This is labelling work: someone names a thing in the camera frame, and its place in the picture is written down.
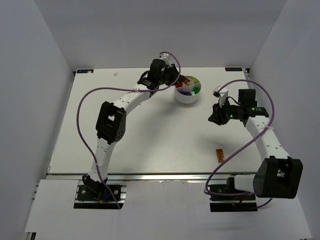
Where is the long red lego brick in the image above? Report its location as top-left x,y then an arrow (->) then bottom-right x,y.
175,83 -> 183,88

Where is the purple lego brick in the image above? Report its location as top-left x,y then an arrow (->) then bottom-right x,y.
179,91 -> 192,96

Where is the small green lego brick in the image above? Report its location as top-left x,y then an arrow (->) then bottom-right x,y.
191,87 -> 201,96

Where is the orange lego plate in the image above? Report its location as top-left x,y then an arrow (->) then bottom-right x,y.
216,149 -> 225,163
181,76 -> 190,86

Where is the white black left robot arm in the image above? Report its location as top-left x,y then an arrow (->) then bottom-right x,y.
82,54 -> 182,200

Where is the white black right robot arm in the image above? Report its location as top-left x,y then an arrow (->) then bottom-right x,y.
208,87 -> 303,199

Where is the white round divided container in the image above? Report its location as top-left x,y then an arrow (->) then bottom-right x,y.
174,75 -> 202,104

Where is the orange flat lego plate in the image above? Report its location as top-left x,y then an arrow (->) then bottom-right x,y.
216,149 -> 225,163

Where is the blue label sticker right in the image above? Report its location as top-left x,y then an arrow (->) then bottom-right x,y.
224,67 -> 243,72

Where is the blue label sticker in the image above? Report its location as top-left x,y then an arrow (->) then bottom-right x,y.
224,67 -> 243,72
76,69 -> 94,74

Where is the blue label sticker left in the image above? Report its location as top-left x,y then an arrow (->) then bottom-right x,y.
76,69 -> 94,74

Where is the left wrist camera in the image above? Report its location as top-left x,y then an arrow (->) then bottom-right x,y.
159,52 -> 173,68

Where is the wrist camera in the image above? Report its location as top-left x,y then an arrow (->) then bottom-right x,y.
213,85 -> 229,107
159,52 -> 173,68

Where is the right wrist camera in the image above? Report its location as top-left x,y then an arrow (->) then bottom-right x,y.
213,85 -> 229,107

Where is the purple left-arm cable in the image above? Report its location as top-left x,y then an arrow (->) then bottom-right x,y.
77,51 -> 181,210

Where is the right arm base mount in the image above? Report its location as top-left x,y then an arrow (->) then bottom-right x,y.
204,176 -> 258,213

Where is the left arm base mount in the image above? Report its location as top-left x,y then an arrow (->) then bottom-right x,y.
73,175 -> 126,210

